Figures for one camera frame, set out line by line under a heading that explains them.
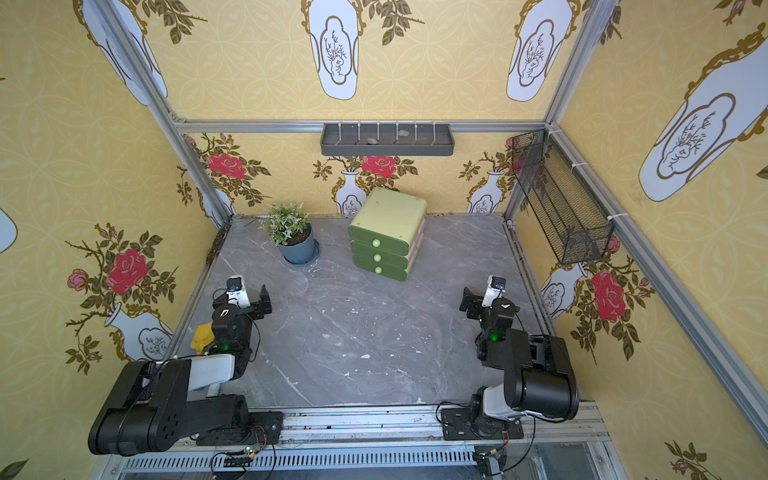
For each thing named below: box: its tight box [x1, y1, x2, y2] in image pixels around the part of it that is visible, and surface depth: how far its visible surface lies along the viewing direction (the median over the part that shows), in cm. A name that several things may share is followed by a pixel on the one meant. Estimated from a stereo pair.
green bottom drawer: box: [355, 261, 408, 282], surface depth 101 cm
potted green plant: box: [258, 202, 320, 266], surface depth 99 cm
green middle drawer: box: [351, 242, 408, 269], surface depth 94 cm
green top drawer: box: [348, 225, 410, 255], surface depth 90 cm
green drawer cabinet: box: [348, 187, 427, 282], surface depth 94 cm
